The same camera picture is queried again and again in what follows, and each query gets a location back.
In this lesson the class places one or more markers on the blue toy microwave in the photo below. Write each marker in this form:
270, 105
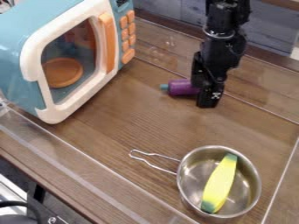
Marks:
93, 31

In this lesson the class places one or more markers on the orange microwave turntable plate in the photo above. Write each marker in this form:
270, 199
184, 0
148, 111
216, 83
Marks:
62, 71

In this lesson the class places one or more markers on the silver pot with wire handle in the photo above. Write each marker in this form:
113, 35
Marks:
193, 174

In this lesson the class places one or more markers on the yellow toy corn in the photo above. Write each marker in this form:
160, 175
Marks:
220, 184

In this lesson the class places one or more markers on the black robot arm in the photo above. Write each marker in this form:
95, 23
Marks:
226, 16

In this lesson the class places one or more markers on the purple toy eggplant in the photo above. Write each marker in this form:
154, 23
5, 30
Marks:
180, 87

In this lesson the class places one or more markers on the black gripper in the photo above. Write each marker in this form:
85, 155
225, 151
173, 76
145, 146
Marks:
221, 52

